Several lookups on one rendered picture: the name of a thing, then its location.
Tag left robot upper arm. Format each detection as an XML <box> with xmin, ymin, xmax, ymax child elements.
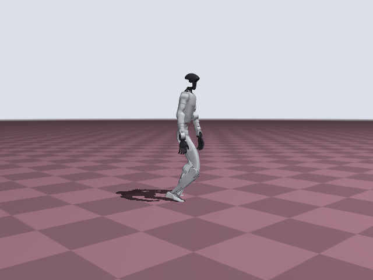
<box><xmin>192</xmin><ymin>106</ymin><xmax>199</xmax><ymax>120</ymax></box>

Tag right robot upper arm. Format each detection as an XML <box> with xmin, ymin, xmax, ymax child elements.
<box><xmin>176</xmin><ymin>93</ymin><xmax>189</xmax><ymax>119</ymax></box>

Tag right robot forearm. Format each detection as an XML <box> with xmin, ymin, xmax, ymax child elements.
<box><xmin>177</xmin><ymin>113</ymin><xmax>185</xmax><ymax>139</ymax></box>

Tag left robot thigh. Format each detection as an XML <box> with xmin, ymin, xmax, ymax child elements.
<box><xmin>182</xmin><ymin>135</ymin><xmax>193</xmax><ymax>173</ymax></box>

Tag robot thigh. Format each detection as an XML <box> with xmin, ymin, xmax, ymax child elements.
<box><xmin>182</xmin><ymin>135</ymin><xmax>193</xmax><ymax>173</ymax></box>
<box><xmin>178</xmin><ymin>135</ymin><xmax>200</xmax><ymax>177</ymax></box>

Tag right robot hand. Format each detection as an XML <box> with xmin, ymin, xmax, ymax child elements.
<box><xmin>178</xmin><ymin>134</ymin><xmax>189</xmax><ymax>154</ymax></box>

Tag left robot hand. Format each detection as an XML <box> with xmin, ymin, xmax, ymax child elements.
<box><xmin>196</xmin><ymin>131</ymin><xmax>204</xmax><ymax>150</ymax></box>

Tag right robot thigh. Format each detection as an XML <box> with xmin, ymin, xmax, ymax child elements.
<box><xmin>178</xmin><ymin>135</ymin><xmax>200</xmax><ymax>177</ymax></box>

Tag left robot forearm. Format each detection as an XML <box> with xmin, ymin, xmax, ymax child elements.
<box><xmin>193</xmin><ymin>118</ymin><xmax>201</xmax><ymax>136</ymax></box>

